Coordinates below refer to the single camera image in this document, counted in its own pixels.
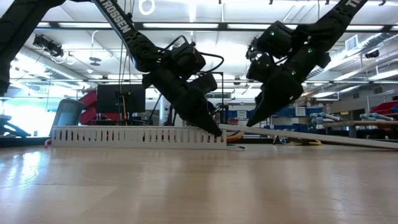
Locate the blue storage bin shelf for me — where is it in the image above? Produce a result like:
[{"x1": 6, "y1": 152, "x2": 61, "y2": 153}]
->
[{"x1": 228, "y1": 106, "x2": 325, "y2": 132}]

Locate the black ceiling camera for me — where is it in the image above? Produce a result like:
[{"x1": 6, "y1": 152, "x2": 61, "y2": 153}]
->
[{"x1": 32, "y1": 34, "x2": 65, "y2": 59}]

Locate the black monitor screen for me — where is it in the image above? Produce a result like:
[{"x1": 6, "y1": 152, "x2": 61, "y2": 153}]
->
[{"x1": 96, "y1": 83, "x2": 147, "y2": 114}]

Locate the red plastic bin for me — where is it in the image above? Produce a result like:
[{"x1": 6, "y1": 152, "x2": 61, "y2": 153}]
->
[{"x1": 369, "y1": 100, "x2": 398, "y2": 116}]

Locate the white duct cover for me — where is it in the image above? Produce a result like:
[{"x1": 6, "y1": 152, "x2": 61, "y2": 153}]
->
[{"x1": 218, "y1": 123, "x2": 398, "y2": 150}]

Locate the black aluminium frame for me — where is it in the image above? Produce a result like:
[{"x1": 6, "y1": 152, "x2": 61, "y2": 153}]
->
[{"x1": 0, "y1": 21, "x2": 398, "y2": 149}]

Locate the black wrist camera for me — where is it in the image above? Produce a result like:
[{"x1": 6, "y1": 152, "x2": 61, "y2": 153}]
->
[
  {"x1": 246, "y1": 53, "x2": 277, "y2": 83},
  {"x1": 169, "y1": 41, "x2": 207, "y2": 79}
]

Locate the white slotted cable duct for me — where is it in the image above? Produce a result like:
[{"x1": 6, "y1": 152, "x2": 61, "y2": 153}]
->
[{"x1": 50, "y1": 124, "x2": 228, "y2": 151}]

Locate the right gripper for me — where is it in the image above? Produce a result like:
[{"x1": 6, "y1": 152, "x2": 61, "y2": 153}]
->
[{"x1": 246, "y1": 67, "x2": 304, "y2": 128}]

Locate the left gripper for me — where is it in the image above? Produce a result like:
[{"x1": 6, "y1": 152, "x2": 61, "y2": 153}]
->
[{"x1": 142, "y1": 67, "x2": 223, "y2": 138}]

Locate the office chair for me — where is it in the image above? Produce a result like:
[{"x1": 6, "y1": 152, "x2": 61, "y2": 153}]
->
[{"x1": 49, "y1": 98, "x2": 87, "y2": 138}]

